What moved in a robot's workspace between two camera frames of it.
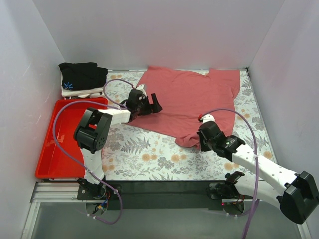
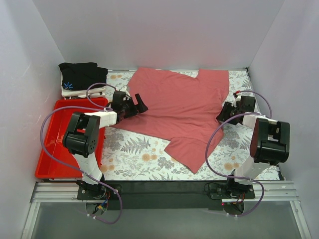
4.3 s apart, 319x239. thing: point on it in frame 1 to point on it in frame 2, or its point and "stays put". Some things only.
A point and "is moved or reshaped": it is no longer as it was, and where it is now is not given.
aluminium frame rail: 50,192 stays put
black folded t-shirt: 82,75 stays put
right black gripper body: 202,143 to 227,112
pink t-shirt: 185,97 is moved or reshaped
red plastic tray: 52,164 stays put
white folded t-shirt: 91,93 stays put
